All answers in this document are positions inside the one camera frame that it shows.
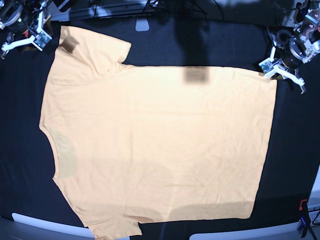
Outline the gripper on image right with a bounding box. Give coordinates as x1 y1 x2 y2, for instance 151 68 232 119
267 29 306 94

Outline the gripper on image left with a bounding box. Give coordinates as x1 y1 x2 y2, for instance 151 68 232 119
0 0 50 60

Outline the orange t-shirt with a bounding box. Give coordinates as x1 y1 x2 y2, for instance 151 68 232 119
39 26 277 240

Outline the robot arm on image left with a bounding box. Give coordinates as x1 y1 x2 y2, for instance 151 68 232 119
0 0 52 59

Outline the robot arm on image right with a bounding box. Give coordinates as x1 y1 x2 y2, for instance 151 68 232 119
259 0 320 94

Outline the black table cloth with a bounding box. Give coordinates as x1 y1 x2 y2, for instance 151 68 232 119
0 17 320 240

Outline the red clamp near right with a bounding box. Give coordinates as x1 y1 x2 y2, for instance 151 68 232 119
297 199 311 238

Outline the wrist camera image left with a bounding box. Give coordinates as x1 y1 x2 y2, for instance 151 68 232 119
32 30 52 51

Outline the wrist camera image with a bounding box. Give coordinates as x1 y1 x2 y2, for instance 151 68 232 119
258 57 281 78
32 30 52 51

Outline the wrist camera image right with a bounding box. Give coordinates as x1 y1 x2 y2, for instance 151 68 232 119
258 57 281 78

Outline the black cable bundle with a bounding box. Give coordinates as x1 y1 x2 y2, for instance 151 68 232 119
87 0 226 18

